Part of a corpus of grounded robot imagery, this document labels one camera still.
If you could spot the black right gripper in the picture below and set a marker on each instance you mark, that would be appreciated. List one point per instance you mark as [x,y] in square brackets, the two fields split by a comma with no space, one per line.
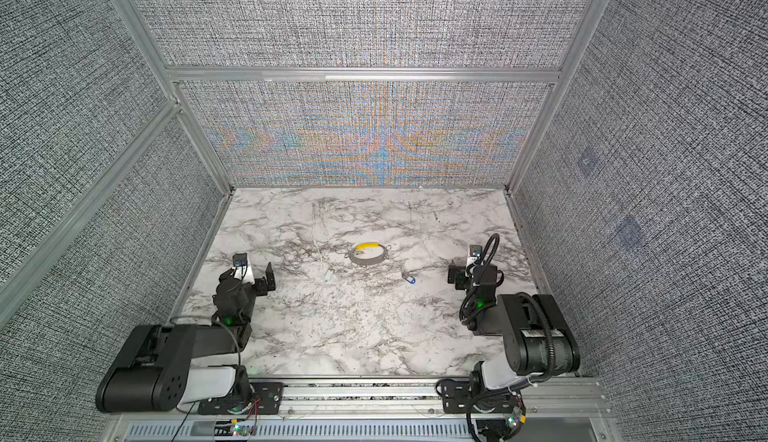
[459,273]

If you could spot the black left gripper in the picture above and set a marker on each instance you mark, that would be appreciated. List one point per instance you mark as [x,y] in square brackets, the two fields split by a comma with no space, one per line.
[260,284]

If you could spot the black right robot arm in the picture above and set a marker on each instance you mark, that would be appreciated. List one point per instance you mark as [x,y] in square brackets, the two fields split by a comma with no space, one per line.
[537,341]

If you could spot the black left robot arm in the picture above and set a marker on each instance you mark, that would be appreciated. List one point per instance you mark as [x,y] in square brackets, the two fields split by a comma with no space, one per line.
[159,367]

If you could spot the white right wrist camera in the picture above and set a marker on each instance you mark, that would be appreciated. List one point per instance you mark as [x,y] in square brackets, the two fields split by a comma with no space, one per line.
[475,252]

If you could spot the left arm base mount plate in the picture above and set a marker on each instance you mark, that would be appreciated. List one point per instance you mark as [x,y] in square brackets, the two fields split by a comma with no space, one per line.
[260,398]

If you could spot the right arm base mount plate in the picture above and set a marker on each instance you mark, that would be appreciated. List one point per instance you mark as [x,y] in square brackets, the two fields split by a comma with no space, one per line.
[459,395]

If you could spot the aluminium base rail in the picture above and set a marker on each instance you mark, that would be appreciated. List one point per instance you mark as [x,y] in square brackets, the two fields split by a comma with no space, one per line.
[326,408]

